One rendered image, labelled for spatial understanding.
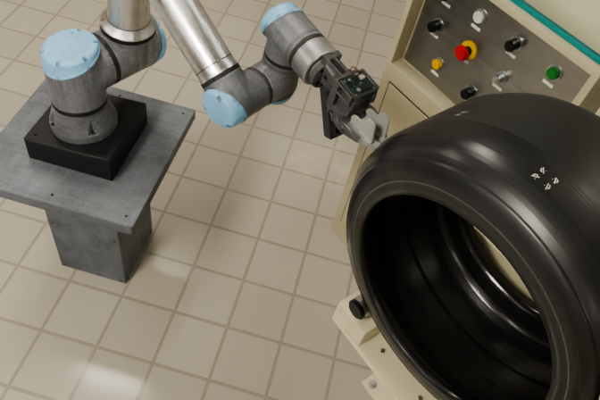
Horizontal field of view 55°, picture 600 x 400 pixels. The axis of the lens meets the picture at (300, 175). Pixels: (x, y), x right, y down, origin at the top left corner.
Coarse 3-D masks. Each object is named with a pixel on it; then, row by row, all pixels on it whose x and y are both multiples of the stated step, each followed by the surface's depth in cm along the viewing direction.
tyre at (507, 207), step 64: (448, 128) 85; (512, 128) 81; (576, 128) 81; (384, 192) 92; (448, 192) 80; (512, 192) 74; (576, 192) 73; (384, 256) 119; (448, 256) 125; (512, 256) 75; (576, 256) 70; (384, 320) 109; (448, 320) 120; (512, 320) 118; (576, 320) 71; (448, 384) 102; (512, 384) 108; (576, 384) 75
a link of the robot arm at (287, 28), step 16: (272, 16) 115; (288, 16) 114; (304, 16) 116; (272, 32) 116; (288, 32) 113; (304, 32) 113; (320, 32) 115; (272, 48) 118; (288, 48) 113; (288, 64) 119
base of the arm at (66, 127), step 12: (96, 108) 159; (108, 108) 164; (60, 120) 160; (72, 120) 159; (84, 120) 159; (96, 120) 161; (108, 120) 164; (60, 132) 161; (72, 132) 160; (84, 132) 161; (96, 132) 163; (108, 132) 166; (84, 144) 163
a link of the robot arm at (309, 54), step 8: (312, 40) 112; (320, 40) 112; (328, 40) 115; (304, 48) 111; (312, 48) 111; (320, 48) 111; (328, 48) 111; (296, 56) 112; (304, 56) 111; (312, 56) 110; (320, 56) 110; (296, 64) 113; (304, 64) 111; (312, 64) 111; (296, 72) 114; (304, 72) 112; (304, 80) 114
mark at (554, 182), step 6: (534, 168) 75; (540, 168) 75; (546, 168) 75; (528, 174) 74; (534, 174) 74; (540, 174) 74; (546, 174) 74; (552, 174) 74; (534, 180) 74; (540, 180) 74; (546, 180) 74; (552, 180) 73; (558, 180) 74; (540, 186) 73; (546, 186) 73; (552, 186) 73; (558, 186) 73; (546, 192) 73
